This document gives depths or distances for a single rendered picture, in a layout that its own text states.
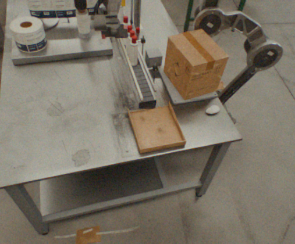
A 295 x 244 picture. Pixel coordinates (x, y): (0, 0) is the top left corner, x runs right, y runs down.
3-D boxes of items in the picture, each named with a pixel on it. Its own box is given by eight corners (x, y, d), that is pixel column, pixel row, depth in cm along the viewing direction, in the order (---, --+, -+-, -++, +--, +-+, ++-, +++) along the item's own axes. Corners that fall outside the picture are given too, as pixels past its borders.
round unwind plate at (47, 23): (17, 11, 217) (16, 9, 216) (57, 8, 223) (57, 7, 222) (16, 33, 198) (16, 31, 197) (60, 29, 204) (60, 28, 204)
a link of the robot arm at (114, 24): (120, 28, 132) (120, 15, 132) (106, 28, 131) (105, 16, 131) (120, 32, 139) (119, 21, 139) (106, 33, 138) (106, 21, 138)
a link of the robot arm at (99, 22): (116, 2, 129) (116, 6, 137) (92, 2, 128) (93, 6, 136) (118, 29, 131) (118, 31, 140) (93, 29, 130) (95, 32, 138)
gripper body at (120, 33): (104, 25, 144) (103, 20, 137) (123, 25, 145) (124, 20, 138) (105, 38, 144) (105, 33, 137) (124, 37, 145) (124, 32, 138)
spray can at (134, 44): (128, 61, 185) (129, 35, 169) (136, 61, 186) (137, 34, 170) (130, 66, 182) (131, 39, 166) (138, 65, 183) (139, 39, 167)
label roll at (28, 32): (12, 40, 192) (4, 21, 181) (40, 32, 201) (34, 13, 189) (23, 56, 183) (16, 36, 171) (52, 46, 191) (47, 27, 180)
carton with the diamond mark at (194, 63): (163, 71, 185) (167, 36, 164) (193, 63, 192) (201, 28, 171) (184, 100, 168) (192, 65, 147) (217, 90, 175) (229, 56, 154)
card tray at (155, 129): (127, 112, 162) (127, 108, 159) (168, 106, 167) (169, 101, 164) (139, 153, 144) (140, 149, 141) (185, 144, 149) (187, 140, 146)
